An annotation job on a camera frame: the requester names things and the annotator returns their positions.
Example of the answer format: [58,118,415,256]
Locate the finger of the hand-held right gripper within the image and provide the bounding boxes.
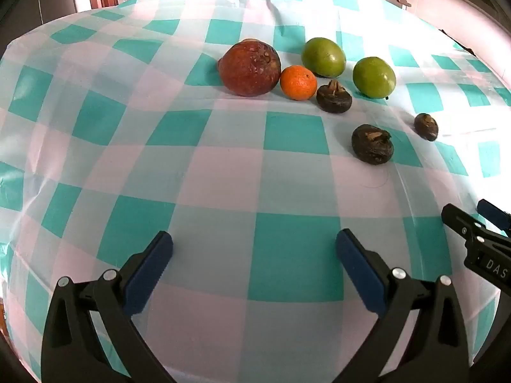
[477,199,511,234]
[441,203,487,248]

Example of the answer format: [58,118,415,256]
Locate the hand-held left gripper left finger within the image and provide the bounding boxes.
[41,230,176,383]

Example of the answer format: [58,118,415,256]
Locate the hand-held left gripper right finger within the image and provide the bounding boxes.
[335,229,474,383]

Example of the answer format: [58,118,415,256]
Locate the orange mandarin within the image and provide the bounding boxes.
[280,65,318,101]

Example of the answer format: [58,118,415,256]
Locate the small dark brown water chestnut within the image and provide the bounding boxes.
[414,113,439,142]

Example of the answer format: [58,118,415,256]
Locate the teal white checked tablecloth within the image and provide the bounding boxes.
[0,0,511,379]

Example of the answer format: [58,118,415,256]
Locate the green round fruit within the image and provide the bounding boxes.
[301,37,346,78]
[352,56,397,99]

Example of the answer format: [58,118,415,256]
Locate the large reddish brown fruit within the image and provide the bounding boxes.
[217,39,282,97]

